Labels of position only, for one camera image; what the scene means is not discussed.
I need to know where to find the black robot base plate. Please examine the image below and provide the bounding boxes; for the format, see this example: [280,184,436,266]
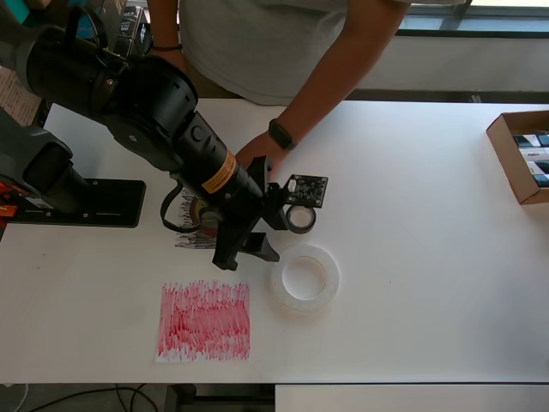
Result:
[8,179,148,229]

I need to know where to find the white tape roll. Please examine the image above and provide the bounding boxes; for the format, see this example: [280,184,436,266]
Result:
[269,244,341,316]

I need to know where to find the white side table top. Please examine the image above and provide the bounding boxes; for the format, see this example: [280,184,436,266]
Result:
[274,384,549,412]

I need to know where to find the person left forearm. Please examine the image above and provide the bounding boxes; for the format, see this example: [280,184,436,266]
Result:
[274,3,408,149]

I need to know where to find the camera circuit board on bracket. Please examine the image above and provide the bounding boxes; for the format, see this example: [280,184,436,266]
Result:
[268,173,330,209]

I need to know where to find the small white printed box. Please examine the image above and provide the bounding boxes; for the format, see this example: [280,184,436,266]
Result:
[517,147,549,163]

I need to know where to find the black tape roll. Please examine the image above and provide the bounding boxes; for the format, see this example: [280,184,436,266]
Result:
[286,203,317,236]

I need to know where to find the open brown cardboard tray box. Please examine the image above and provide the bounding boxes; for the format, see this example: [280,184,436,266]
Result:
[486,110,549,206]

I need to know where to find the red scribbled paper sheet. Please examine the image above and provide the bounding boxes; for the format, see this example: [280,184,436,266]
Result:
[154,278,252,364]

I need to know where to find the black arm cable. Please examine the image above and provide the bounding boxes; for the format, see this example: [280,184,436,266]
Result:
[160,185,196,235]

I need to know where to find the black scribbled paper sheet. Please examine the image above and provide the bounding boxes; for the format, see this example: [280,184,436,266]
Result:
[174,184,218,250]

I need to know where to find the white floor cable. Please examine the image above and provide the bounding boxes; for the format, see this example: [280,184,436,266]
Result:
[0,381,31,412]

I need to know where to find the person right hand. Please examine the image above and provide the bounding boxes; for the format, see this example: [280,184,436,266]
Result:
[160,50,190,72]

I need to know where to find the person torso in grey shirt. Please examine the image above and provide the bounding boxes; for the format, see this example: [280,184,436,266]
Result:
[178,0,411,106]

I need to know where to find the black wrist watch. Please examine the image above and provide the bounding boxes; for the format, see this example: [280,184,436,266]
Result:
[268,118,299,152]

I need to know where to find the person right forearm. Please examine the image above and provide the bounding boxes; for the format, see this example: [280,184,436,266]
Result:
[148,0,190,52]

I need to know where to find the orange table clamp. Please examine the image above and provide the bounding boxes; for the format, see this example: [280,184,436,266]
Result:
[0,182,21,220]

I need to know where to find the person left hand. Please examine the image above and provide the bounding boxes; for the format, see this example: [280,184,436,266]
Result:
[234,130,293,184]

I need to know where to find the black floor cable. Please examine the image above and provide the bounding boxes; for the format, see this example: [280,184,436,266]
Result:
[25,384,172,412]

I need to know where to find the black carton with white print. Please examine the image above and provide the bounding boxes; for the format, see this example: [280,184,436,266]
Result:
[115,4,151,46]

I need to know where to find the small black and white box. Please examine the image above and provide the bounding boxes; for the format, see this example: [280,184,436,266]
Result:
[512,133,549,149]

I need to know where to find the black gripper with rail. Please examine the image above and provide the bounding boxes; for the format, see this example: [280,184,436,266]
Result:
[212,156,289,271]

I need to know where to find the red tape roll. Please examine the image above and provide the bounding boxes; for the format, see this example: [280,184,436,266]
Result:
[188,196,224,239]

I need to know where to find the dark table leg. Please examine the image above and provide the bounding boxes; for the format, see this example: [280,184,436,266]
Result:
[165,384,198,412]

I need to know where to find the large printed cardboard box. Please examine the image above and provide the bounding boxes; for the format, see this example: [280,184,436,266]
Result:
[0,68,44,128]

